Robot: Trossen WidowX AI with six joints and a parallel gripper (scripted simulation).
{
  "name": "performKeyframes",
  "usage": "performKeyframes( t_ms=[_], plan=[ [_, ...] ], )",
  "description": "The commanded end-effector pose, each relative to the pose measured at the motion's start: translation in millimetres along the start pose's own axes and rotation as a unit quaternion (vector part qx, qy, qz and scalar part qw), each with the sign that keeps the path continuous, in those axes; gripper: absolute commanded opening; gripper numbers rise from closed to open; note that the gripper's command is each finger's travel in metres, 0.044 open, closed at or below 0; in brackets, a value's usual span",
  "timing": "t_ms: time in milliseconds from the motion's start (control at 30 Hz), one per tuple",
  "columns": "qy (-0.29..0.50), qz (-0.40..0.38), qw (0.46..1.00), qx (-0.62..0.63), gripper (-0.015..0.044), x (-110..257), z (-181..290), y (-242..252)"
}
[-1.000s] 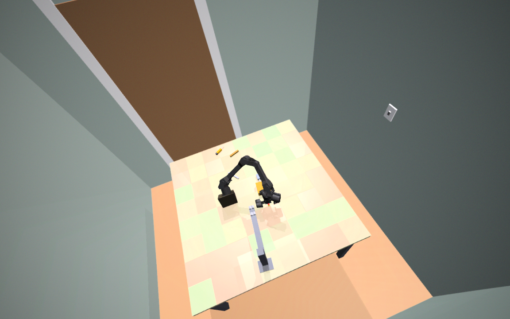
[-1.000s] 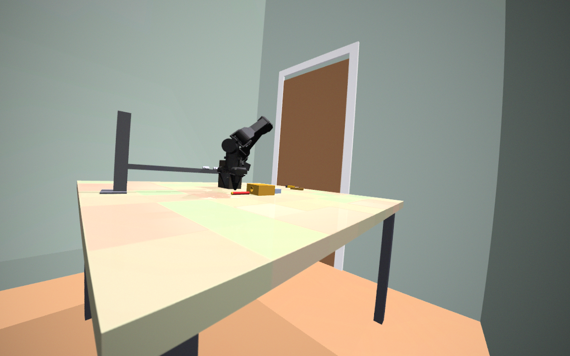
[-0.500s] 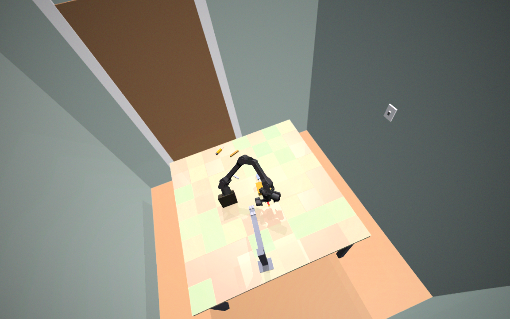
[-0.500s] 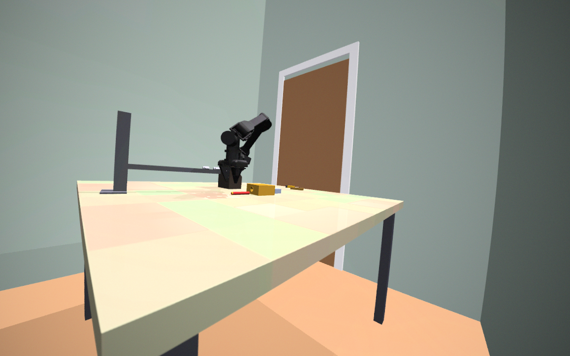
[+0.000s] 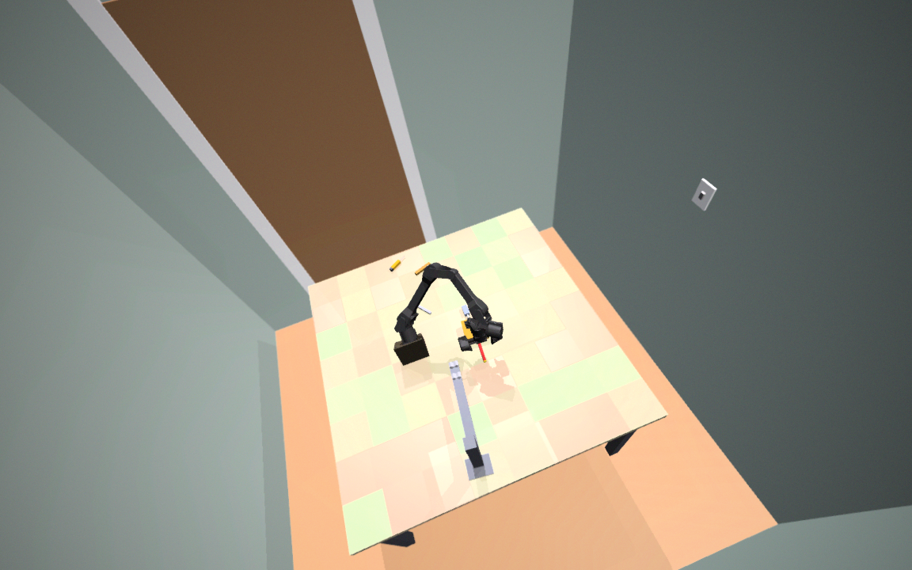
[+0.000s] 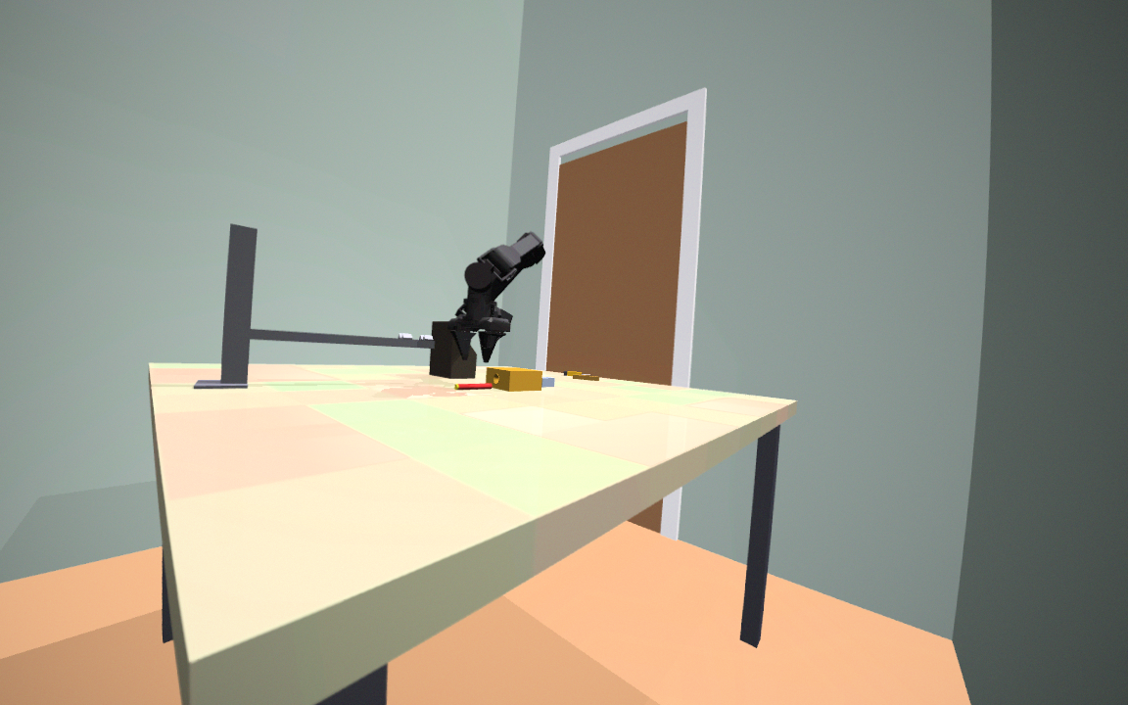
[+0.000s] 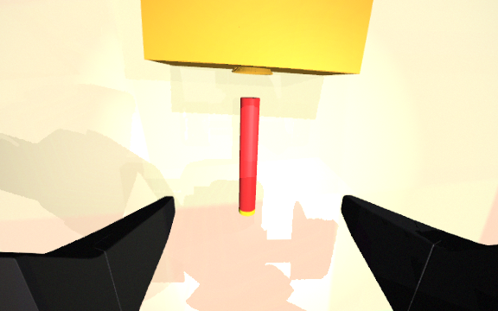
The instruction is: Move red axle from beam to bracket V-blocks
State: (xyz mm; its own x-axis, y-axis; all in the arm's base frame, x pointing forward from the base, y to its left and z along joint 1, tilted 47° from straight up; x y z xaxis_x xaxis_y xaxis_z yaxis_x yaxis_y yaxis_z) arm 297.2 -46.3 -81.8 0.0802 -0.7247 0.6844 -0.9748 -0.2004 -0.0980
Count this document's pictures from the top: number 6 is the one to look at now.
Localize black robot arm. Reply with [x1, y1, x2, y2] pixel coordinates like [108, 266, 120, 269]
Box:
[465, 232, 545, 323]

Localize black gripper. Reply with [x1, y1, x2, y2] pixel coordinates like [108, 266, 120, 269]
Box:
[448, 294, 510, 363]

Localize yellow block with round hole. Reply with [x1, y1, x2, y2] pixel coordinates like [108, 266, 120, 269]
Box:
[486, 367, 541, 393]

